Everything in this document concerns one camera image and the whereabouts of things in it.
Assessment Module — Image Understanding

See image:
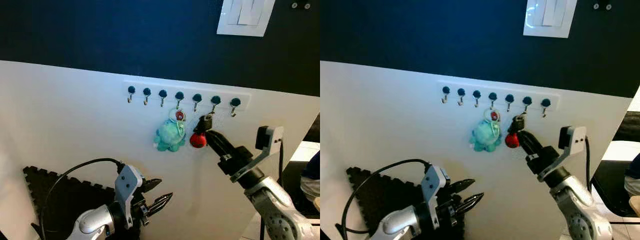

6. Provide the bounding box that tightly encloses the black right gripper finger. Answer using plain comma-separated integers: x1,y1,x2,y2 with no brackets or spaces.
208,130,235,152
517,132,538,160
204,131,227,160
521,131,545,152

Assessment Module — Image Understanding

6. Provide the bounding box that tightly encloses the key bunch with red fob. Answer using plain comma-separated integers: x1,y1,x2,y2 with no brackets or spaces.
189,113,215,149
504,114,527,150

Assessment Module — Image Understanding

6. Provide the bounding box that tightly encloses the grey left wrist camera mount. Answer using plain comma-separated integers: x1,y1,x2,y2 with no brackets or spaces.
114,164,145,229
421,165,452,229

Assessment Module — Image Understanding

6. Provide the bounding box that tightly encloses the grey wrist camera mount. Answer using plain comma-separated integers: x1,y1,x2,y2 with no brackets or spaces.
231,126,285,183
421,165,452,229
114,164,145,229
541,126,588,182

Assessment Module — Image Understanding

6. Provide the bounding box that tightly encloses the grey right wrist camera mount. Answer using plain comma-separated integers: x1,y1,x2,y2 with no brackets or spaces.
541,126,588,182
231,126,285,183

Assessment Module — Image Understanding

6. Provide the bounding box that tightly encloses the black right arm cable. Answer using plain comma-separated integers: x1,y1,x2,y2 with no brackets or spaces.
584,137,593,189
277,139,286,189

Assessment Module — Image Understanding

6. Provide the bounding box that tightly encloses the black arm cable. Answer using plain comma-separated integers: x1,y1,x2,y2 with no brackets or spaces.
40,158,126,237
584,137,593,189
277,139,286,189
341,159,434,236

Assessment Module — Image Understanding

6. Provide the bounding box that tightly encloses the turquoise plush keychain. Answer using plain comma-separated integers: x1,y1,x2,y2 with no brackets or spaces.
154,106,188,153
469,107,503,153

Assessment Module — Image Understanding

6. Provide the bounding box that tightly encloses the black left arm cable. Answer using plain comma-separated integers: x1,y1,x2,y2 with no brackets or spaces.
341,159,434,236
40,158,126,237

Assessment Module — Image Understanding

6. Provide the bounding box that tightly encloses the white hook rail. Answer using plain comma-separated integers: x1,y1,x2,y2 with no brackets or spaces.
122,80,252,110
436,80,562,111

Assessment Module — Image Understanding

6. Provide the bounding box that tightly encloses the white light switch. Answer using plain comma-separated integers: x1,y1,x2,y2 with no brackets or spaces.
216,0,277,38
523,0,578,39

